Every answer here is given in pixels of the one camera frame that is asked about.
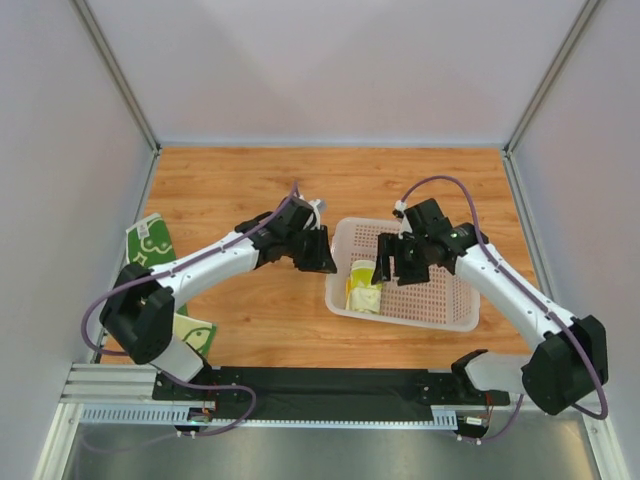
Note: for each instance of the cream yellow crocodile towel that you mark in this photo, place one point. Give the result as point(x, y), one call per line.
point(361, 294)

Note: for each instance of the aluminium frame post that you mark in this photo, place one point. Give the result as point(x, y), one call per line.
point(560, 60)
point(97, 36)

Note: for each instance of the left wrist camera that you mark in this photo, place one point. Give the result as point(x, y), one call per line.
point(318, 207)

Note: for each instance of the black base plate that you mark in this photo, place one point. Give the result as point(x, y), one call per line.
point(340, 394)

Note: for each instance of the aluminium front rail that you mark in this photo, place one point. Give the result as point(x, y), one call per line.
point(129, 382)

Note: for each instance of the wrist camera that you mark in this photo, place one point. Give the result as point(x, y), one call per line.
point(399, 213)
point(318, 207)

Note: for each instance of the green patterned towel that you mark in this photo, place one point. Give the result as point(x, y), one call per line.
point(148, 243)

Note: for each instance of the grey slotted cable duct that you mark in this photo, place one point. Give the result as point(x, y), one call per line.
point(186, 417)

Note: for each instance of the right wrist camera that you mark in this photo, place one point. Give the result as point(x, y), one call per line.
point(399, 213)

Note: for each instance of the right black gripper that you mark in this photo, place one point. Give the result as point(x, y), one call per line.
point(405, 252)

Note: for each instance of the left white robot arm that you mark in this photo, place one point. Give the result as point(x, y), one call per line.
point(139, 313)

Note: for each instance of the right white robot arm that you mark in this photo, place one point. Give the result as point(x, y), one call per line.
point(568, 358)

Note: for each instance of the left aluminium frame post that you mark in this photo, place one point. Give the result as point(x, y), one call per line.
point(97, 36)

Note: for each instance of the white plastic basket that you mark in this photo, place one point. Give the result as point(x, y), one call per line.
point(444, 303)

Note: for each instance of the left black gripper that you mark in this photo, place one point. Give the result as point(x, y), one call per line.
point(304, 248)

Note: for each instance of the right aluminium frame post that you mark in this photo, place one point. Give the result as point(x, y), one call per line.
point(560, 60)

